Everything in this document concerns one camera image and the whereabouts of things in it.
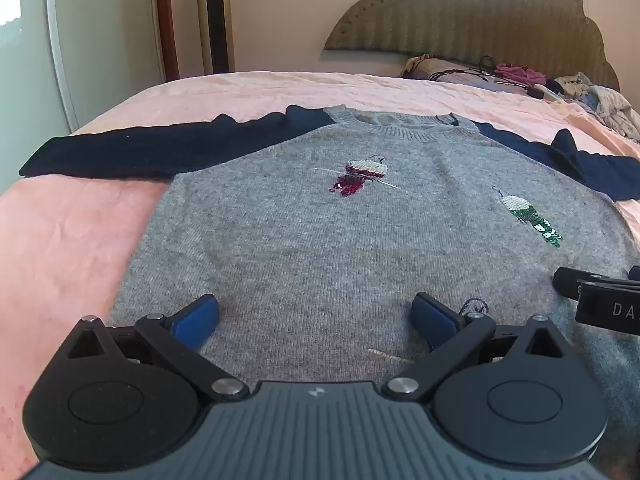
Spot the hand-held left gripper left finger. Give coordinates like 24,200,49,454
65,293,250,402

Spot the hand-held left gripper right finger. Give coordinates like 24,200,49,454
382,291,577,403

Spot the grey sweater with navy sleeves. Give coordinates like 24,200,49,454
19,104,640,441

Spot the pink bed blanket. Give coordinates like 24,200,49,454
0,71,640,480

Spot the white patterned garment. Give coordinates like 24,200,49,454
555,71,640,142

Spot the dark navy garment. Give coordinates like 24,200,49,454
545,77,576,97

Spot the pink garment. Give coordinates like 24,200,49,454
495,62,546,86

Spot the olive padded headboard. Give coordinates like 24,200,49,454
324,0,621,92

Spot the gold tower fan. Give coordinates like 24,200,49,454
195,0,236,75

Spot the frosted glass wardrobe door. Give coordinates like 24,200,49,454
0,0,166,196

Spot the black cable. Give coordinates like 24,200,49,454
427,55,503,84

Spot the brown wooden door frame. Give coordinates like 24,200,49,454
154,0,181,82

